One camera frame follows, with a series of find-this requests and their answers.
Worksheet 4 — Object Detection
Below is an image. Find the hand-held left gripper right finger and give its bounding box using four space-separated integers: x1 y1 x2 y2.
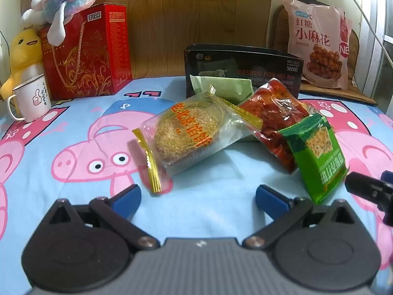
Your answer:
242 185 358 249

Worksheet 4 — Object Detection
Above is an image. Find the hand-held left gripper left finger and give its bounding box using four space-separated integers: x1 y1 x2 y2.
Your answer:
43 184 160 251

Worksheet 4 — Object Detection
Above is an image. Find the white window frame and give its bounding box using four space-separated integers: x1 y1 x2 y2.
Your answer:
358 0 393 114

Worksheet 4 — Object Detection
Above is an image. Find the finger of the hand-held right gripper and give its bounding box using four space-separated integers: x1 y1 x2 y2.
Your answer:
344 170 393 225

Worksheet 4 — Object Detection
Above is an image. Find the pastel plush toy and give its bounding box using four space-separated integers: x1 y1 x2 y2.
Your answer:
21 0 103 46

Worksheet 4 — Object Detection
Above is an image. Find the cartoon pig printed bedsheet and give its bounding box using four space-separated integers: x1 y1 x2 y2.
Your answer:
0 75 393 295

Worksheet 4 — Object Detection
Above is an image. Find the clear sesame cake packet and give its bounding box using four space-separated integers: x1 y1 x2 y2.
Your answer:
132 84 263 195

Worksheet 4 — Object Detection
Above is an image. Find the white power cable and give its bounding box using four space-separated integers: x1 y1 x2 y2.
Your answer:
335 0 393 59

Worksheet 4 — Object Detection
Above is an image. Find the green cracker packet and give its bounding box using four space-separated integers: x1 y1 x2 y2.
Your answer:
279 114 349 204

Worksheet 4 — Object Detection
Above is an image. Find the white enamel mug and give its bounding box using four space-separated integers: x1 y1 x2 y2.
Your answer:
7 74 52 123

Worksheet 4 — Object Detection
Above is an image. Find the red gift box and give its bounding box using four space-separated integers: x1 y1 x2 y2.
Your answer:
41 3 133 101

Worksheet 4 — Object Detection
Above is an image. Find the brown seat cushion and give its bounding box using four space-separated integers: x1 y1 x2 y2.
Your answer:
268 4 377 105

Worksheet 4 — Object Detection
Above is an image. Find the black tin box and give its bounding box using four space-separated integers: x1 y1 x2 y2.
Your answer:
184 44 304 100

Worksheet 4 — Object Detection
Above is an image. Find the yellow duck plush toy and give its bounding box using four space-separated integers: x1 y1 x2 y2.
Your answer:
0 28 43 99

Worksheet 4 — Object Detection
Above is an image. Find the large pink snack bag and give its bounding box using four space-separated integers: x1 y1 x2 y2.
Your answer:
282 0 353 89

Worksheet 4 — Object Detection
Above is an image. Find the pale green snack packet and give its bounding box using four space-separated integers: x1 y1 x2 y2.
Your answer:
189 74 254 105

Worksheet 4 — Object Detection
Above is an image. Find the red snack packet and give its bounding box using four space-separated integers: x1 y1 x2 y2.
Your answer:
239 78 310 174

